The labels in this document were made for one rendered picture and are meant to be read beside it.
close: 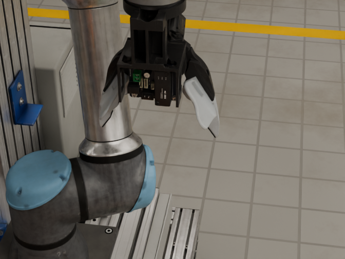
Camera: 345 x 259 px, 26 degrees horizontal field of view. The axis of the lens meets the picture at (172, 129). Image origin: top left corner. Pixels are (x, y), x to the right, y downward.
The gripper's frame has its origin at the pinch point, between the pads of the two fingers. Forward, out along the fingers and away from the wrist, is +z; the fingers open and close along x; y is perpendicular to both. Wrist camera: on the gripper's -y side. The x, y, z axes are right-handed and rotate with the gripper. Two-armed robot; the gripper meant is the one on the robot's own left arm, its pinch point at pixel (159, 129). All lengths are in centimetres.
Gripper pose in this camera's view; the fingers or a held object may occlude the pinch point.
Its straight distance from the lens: 97.0
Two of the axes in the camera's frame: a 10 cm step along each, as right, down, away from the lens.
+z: 0.0, 8.1, 5.9
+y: -1.5, 5.9, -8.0
